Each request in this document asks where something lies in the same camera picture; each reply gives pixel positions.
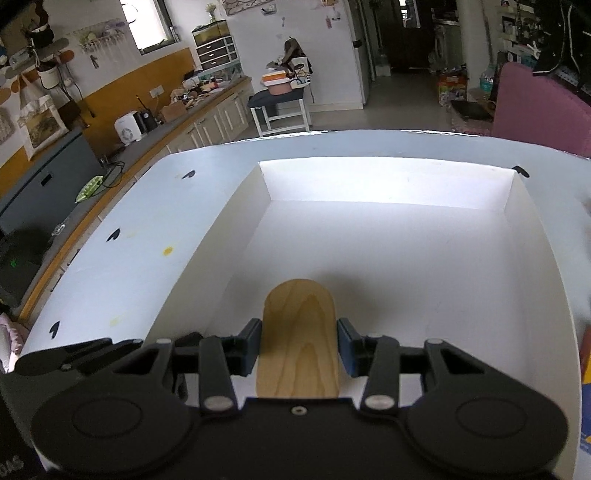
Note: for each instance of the printed tote bag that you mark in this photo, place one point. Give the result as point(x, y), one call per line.
point(41, 122)

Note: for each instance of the white shallow tray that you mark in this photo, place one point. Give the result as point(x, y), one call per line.
point(392, 258)

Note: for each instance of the cartoon print bag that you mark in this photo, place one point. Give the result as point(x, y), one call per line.
point(298, 64)

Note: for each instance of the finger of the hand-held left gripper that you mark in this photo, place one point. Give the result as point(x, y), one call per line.
point(55, 359)

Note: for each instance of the counter with cabinets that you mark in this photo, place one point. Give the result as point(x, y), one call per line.
point(203, 124)

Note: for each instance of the dark grey cabinet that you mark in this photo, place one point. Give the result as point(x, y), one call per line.
point(46, 180)

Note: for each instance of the printed wall cloth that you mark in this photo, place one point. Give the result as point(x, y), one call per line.
point(249, 7)

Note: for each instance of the white stool with dark cushion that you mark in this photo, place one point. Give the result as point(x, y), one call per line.
point(277, 99)

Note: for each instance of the black flat bag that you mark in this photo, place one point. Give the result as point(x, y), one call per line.
point(471, 110)

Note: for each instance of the glass tank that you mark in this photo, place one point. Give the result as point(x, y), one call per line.
point(211, 32)

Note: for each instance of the black jacket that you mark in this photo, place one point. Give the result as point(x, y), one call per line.
point(561, 37)

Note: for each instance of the colourful cardboard box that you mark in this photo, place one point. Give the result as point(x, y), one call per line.
point(452, 85)

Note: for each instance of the water bottle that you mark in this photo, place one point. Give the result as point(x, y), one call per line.
point(487, 81)

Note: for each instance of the white fan heater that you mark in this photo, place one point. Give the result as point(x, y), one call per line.
point(128, 129)

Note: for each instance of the pink pot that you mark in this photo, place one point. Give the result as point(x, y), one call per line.
point(279, 85)

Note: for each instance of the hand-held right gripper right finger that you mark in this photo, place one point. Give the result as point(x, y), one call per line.
point(345, 347)

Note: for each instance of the green packet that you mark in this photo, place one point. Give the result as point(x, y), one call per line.
point(89, 190)

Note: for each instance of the plastic drawer unit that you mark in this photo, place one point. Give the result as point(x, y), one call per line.
point(217, 53)

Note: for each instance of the window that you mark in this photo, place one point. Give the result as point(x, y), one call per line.
point(147, 23)

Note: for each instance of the rounded wooden block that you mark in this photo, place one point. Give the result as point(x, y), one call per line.
point(298, 332)

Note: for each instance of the black radio with antenna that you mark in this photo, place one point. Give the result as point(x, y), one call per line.
point(148, 121)

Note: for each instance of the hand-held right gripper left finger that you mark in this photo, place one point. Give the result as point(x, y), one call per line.
point(252, 347)

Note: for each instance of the wall socket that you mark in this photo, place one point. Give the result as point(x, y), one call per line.
point(156, 90)

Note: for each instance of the white hanging pot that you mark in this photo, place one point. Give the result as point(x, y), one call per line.
point(49, 76)

